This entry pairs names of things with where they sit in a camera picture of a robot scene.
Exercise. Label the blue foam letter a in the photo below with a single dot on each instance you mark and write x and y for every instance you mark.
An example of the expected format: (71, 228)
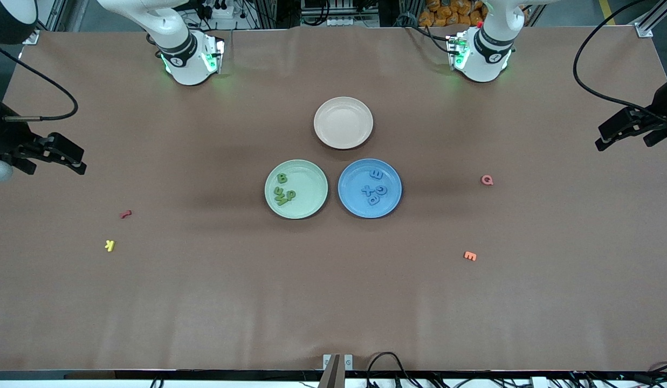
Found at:
(374, 201)

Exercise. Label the blue foam letter e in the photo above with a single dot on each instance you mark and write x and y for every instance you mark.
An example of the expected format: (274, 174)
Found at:
(378, 189)

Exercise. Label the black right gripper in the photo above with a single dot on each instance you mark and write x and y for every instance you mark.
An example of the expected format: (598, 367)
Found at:
(3, 139)

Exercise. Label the orange foam letter E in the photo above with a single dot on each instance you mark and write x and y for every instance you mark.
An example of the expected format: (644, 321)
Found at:
(470, 256)

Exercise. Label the green foam letter B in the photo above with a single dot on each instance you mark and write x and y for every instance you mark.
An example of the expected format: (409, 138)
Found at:
(282, 178)

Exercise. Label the aluminium frame profile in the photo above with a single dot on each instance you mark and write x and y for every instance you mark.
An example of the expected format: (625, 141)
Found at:
(657, 19)
(61, 13)

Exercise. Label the blue plate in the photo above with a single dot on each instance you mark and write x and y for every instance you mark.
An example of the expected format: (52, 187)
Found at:
(355, 175)

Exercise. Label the green plate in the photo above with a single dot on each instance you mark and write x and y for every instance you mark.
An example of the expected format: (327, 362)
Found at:
(309, 183)

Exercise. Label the brown bar with white brackets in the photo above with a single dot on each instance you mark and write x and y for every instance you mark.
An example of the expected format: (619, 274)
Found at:
(332, 372)

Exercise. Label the beige plate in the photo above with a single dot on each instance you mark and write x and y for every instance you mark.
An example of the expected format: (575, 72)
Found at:
(344, 123)

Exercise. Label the green foam letter N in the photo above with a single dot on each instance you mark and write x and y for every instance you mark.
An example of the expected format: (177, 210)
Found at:
(282, 200)

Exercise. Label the white power strip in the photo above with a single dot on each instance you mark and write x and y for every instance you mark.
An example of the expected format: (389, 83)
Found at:
(338, 21)
(220, 9)

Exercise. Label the yellow foam letter k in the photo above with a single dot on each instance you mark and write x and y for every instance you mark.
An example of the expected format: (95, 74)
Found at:
(110, 246)

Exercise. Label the blue foam letter x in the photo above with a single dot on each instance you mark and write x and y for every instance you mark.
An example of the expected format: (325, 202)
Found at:
(368, 189)

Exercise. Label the pink foam letter Q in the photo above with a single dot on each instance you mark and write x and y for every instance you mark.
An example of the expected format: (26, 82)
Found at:
(484, 180)

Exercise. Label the pile of orange packets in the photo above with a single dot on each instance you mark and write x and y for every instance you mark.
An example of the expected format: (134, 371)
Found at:
(446, 12)

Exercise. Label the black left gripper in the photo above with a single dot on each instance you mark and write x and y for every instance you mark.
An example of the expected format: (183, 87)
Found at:
(664, 104)

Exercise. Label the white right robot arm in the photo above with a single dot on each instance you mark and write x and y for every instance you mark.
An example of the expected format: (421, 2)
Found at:
(182, 48)

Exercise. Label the blue foam letter m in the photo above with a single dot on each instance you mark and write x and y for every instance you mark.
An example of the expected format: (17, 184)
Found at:
(375, 174)

